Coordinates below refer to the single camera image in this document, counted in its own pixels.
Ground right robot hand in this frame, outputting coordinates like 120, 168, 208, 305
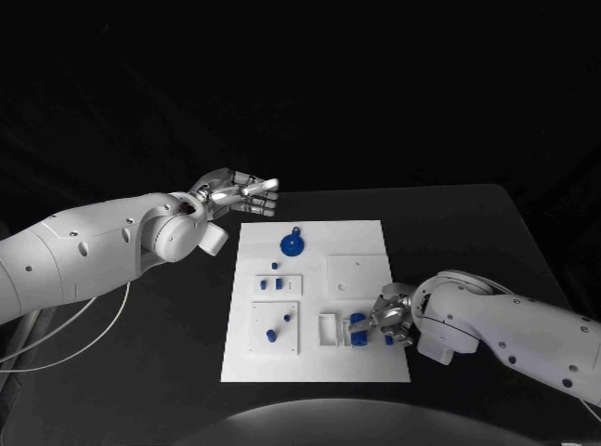
348, 282, 418, 348

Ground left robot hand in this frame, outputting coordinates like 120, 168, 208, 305
188, 167, 281, 222

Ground long blue cylinder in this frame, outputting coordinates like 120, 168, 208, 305
349, 312, 369, 348

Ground white task board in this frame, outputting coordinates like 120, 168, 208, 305
219, 219, 413, 384

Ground blue gear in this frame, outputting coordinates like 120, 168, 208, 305
279, 226, 309, 258

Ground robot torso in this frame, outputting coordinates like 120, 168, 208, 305
176, 398, 545, 446

